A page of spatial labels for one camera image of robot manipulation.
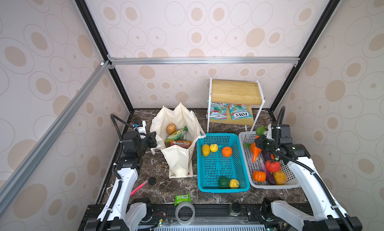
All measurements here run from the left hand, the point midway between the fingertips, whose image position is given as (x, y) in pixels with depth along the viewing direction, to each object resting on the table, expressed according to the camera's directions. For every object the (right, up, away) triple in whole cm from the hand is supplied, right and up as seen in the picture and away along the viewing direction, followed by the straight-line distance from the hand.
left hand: (159, 130), depth 78 cm
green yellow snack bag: (+8, -4, +13) cm, 16 cm away
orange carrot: (+53, 0, 0) cm, 53 cm away
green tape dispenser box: (+11, -35, -1) cm, 37 cm away
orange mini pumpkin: (+53, -25, +2) cm, 59 cm away
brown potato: (+4, +1, +15) cm, 15 cm away
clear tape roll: (+13, -37, -3) cm, 39 cm away
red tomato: (+61, -20, +3) cm, 64 cm away
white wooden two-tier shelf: (+42, +21, +6) cm, 48 cm away
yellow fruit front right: (+39, -28, 0) cm, 48 cm away
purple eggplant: (+60, -26, +4) cm, 66 cm away
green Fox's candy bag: (+47, +11, +17) cm, 51 cm away
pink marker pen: (-12, -32, +4) cm, 34 cm away
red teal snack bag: (+33, +11, +16) cm, 39 cm away
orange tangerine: (+38, -14, +12) cm, 42 cm away
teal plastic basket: (+28, -23, +12) cm, 39 cm away
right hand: (+51, -4, 0) cm, 51 cm away
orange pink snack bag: (+13, -8, +9) cm, 18 cm away
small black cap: (-2, -25, -3) cm, 26 cm away
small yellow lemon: (+30, -12, +15) cm, 36 cm away
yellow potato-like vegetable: (+66, -26, +3) cm, 70 cm away
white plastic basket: (+53, -22, +12) cm, 59 cm away
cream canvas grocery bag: (+11, -15, -2) cm, 19 cm away
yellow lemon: (+25, -13, +14) cm, 32 cm away
